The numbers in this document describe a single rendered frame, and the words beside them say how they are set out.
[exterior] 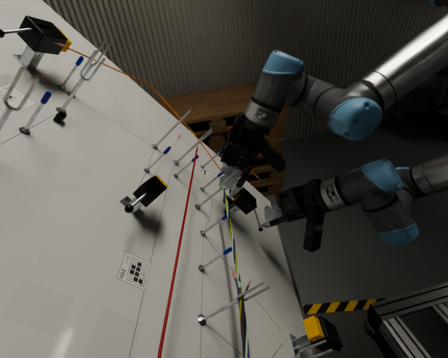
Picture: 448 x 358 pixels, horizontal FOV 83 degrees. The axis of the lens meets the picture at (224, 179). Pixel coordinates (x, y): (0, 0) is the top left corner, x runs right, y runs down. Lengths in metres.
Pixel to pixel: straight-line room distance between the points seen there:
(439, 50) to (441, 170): 0.26
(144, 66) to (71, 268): 2.70
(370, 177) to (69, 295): 0.55
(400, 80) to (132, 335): 0.57
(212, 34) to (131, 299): 2.78
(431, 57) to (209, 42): 2.57
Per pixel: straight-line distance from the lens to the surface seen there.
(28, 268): 0.38
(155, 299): 0.44
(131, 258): 0.45
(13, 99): 0.56
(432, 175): 0.72
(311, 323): 0.65
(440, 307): 1.81
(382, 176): 0.60
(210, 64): 3.01
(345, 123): 0.49
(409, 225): 0.67
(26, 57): 0.65
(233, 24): 3.03
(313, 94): 0.58
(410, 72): 0.56
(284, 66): 0.57
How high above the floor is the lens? 1.60
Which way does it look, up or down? 34 degrees down
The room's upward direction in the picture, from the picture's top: 8 degrees counter-clockwise
